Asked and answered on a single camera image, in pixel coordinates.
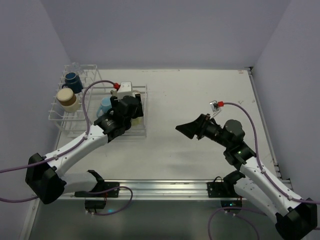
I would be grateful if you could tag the clear glass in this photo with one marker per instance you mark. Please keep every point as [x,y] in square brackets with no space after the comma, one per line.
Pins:
[76,67]

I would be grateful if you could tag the dark blue mug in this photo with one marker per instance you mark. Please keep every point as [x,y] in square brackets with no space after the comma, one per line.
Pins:
[73,82]

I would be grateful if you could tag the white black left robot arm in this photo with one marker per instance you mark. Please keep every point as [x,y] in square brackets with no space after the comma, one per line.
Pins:
[47,175]

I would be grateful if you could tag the pale yellow mug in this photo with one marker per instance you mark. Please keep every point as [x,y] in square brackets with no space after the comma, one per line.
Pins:
[136,121]

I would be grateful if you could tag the speckled beige small cup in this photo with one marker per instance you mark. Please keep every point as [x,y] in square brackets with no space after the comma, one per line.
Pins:
[137,94]

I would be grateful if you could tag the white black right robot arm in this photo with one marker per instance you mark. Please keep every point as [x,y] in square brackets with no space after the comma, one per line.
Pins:
[293,217]

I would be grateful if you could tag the cream brown mug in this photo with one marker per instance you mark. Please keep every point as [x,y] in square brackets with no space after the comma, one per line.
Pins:
[68,100]

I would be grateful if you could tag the aluminium mounting rail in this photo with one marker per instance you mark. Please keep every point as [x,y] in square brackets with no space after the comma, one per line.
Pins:
[168,190]

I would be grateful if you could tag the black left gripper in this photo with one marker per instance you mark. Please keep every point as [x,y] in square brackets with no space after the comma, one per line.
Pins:
[135,105]

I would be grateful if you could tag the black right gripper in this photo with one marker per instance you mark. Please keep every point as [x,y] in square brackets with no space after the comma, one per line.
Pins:
[202,126]

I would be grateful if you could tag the white wire plate rack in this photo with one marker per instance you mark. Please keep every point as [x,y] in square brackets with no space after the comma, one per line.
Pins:
[74,124]

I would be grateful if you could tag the light blue mug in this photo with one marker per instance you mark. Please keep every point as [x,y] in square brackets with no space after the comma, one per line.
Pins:
[104,106]

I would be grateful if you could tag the white wire dish rack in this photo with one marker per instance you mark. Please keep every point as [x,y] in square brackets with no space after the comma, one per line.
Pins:
[110,127]

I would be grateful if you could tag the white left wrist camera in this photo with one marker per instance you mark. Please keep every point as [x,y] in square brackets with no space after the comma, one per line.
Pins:
[125,89]

